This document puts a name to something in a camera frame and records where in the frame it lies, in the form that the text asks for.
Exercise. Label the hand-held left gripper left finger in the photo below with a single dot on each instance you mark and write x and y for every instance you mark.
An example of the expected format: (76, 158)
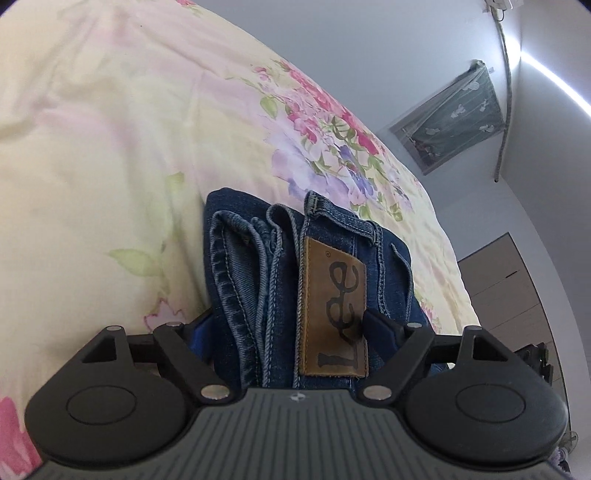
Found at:
(201, 339)

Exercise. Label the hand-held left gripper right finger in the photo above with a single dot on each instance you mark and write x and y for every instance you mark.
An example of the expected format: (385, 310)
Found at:
(376, 326)

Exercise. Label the blue denim pants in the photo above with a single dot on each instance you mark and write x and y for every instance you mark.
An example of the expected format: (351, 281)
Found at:
(258, 258)

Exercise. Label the brown wooden wardrobe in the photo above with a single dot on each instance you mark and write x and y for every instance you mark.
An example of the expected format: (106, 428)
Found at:
(508, 286)

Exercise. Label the floral yellow blanket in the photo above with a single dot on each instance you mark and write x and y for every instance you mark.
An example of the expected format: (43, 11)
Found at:
(101, 161)

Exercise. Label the grey window curtain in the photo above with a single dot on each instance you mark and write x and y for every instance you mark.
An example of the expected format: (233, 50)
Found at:
(455, 115)

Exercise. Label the small standing fan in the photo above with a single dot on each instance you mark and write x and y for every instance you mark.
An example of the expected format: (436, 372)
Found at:
(570, 442)

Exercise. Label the white ceiling light strip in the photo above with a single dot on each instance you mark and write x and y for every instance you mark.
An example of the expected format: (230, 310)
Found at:
(554, 76)

